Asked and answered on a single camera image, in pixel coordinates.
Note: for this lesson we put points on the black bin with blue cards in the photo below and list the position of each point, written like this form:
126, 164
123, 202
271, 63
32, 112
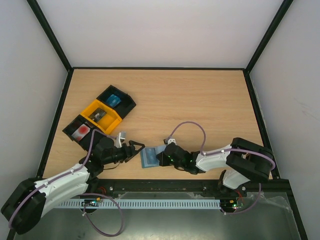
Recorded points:
126, 105

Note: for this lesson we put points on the light blue slotted cable duct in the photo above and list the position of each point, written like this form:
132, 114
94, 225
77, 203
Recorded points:
198, 204

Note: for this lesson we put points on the black aluminium frame rail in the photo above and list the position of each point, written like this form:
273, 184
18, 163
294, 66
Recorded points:
206, 188

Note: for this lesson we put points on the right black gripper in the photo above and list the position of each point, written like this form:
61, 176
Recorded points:
162, 158

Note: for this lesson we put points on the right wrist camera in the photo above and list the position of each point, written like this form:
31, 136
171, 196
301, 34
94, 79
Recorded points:
169, 141

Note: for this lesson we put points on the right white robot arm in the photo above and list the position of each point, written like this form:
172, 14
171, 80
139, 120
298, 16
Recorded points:
246, 161

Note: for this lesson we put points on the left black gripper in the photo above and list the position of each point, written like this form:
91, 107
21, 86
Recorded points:
131, 149

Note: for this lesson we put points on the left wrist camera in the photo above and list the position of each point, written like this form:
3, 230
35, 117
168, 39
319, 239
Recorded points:
120, 138

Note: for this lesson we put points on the blue card stack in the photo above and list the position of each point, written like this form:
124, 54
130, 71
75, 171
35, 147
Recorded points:
113, 100

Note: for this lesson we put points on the black card stack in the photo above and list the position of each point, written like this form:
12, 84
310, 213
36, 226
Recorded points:
97, 115

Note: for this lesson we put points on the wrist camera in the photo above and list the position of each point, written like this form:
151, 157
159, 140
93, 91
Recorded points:
120, 138
169, 141

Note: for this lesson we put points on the teal card holder wallet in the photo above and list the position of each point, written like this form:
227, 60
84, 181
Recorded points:
159, 149

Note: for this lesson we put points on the black bin with red cards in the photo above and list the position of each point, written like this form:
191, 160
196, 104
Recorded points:
79, 120

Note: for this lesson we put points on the yellow bin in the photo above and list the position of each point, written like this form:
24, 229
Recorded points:
112, 118

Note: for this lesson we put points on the red white card stack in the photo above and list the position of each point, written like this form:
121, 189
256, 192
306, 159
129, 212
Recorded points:
80, 132

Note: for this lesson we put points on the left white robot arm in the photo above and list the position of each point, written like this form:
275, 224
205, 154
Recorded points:
32, 199

